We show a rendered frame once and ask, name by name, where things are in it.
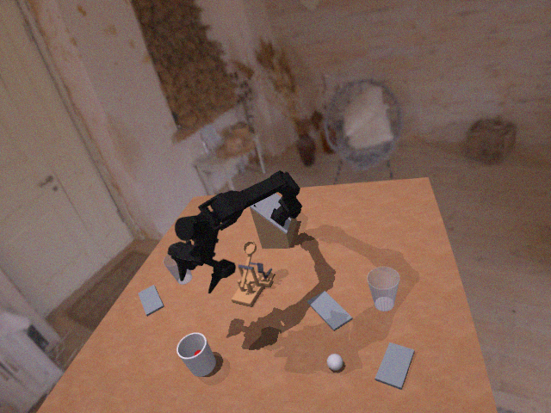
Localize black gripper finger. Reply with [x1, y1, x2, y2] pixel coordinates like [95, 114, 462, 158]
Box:
[208, 273, 223, 293]
[170, 256, 187, 281]

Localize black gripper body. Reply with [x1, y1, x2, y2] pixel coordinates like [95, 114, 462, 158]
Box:
[168, 237, 236, 278]

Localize white ball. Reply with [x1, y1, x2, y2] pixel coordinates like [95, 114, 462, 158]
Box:
[327, 354, 344, 371]

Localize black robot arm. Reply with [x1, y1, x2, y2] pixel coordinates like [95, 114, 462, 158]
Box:
[175, 170, 302, 270]

